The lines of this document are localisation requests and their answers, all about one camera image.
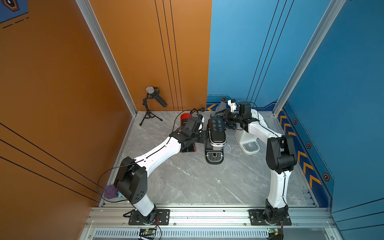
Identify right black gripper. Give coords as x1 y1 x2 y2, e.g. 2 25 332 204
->
215 109 243 124

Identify black coffee machine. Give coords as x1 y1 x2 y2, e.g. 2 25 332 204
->
205 117 227 165

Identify white coffee machine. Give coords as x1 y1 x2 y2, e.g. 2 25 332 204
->
235 109 268 155

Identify grey microfibre cloth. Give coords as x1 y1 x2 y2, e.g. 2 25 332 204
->
211 102 228 117

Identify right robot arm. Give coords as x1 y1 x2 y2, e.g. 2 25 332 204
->
223 100 298 227

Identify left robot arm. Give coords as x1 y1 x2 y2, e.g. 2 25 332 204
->
114 114 207 225

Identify red capsule coffee machine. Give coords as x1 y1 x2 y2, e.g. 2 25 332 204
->
179 112 198 154

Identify microphone on black tripod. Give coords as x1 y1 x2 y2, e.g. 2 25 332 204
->
139 86 168 127

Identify purple toy cube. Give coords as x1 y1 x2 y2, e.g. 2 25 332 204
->
103 185 119 200

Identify left circuit board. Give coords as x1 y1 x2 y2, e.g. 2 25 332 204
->
139 228 157 240

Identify circuit board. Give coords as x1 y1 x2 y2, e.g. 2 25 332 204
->
267 229 284 240
139 228 157 240

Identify right circuit board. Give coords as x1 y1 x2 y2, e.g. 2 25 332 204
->
267 229 284 240

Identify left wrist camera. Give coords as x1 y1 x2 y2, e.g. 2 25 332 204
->
196 114 205 131

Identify red machine black cable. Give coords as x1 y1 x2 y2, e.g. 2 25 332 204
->
189 107 208 118

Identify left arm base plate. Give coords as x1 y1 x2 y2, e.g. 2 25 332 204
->
129 208 171 226

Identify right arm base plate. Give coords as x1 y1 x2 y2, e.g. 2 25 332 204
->
248 208 292 227

